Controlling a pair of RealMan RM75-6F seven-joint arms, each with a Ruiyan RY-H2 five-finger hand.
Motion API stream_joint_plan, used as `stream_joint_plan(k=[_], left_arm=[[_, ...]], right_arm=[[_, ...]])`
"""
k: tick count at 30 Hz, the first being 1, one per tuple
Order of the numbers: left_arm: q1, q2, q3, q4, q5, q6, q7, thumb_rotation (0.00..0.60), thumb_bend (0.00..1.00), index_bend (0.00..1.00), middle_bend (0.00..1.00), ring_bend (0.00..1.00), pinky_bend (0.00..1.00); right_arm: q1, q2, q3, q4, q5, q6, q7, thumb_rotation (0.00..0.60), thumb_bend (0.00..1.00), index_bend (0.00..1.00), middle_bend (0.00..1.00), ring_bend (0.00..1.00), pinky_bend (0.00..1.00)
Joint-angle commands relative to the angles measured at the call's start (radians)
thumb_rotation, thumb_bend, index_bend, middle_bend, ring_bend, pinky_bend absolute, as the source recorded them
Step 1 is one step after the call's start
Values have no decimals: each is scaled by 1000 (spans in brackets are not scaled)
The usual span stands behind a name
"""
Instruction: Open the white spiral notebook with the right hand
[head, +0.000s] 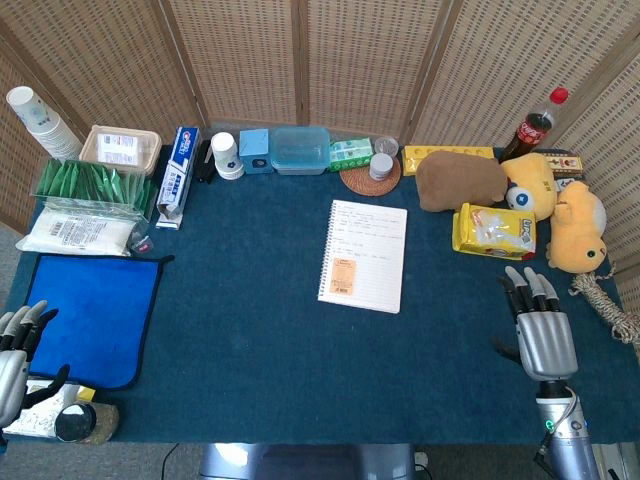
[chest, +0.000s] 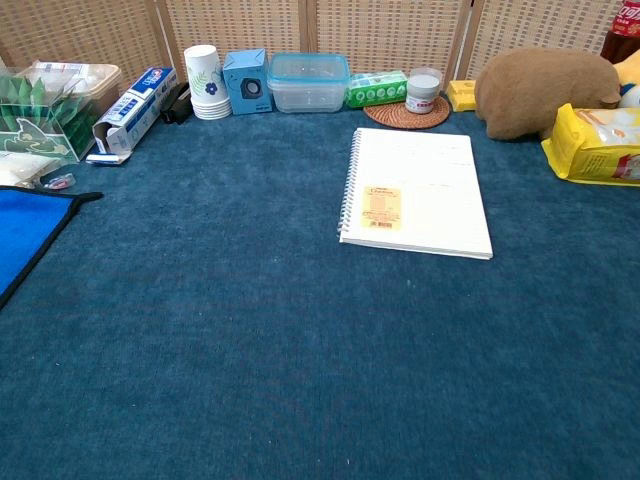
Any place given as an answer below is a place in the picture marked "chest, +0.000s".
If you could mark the stacked floral paper cups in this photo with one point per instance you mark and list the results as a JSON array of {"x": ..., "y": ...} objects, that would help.
[{"x": 206, "y": 80}]

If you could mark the small red blue packet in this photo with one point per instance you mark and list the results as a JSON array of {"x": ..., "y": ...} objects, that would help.
[{"x": 57, "y": 181}]

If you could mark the dark blue carpet table cover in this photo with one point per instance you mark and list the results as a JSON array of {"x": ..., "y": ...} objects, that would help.
[{"x": 250, "y": 325}]

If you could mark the blue cloth with black edge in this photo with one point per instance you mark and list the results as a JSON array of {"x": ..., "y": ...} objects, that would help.
[{"x": 25, "y": 230}]

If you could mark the white plastic bag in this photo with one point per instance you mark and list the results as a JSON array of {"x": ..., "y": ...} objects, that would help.
[{"x": 17, "y": 167}]

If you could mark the blue white toothpaste carton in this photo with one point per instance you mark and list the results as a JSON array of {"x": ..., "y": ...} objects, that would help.
[{"x": 132, "y": 112}]

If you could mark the clear container with teal lid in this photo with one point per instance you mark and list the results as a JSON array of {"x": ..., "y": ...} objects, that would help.
[{"x": 307, "y": 82}]

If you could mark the clear green leaf-print box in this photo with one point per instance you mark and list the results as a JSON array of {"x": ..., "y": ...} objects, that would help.
[{"x": 35, "y": 125}]

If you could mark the green tissue pack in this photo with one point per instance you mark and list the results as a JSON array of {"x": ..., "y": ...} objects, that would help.
[{"x": 377, "y": 89}]

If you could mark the yellow snack bag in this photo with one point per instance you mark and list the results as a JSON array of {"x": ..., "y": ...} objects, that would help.
[{"x": 595, "y": 147}]

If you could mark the woven folding screen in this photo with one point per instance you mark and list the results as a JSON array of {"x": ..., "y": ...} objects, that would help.
[{"x": 350, "y": 30}]

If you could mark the black stapler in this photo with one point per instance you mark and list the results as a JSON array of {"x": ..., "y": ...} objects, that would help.
[{"x": 176, "y": 105}]

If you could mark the beige tray with plastic packets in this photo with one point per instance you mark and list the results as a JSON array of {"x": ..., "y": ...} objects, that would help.
[{"x": 95, "y": 80}]

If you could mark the brown capybara plush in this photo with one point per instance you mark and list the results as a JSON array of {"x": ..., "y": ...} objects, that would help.
[{"x": 535, "y": 90}]

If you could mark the cola bottle with red label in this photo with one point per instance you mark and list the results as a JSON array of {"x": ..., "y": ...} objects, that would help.
[{"x": 622, "y": 30}]

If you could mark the light blue speaker box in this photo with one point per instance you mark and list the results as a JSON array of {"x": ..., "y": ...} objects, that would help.
[{"x": 246, "y": 82}]

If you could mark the white spiral notebook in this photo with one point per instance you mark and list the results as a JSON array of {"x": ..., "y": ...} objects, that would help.
[{"x": 425, "y": 200}]

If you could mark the small yellow box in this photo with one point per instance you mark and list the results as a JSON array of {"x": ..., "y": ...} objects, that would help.
[{"x": 462, "y": 95}]

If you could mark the small white jar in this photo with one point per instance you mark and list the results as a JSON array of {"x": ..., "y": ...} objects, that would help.
[{"x": 422, "y": 92}]

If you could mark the yellow plush toy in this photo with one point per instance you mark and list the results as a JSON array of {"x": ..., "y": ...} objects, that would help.
[{"x": 631, "y": 80}]

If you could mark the round rattan coaster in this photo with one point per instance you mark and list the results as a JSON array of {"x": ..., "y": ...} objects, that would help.
[{"x": 400, "y": 119}]

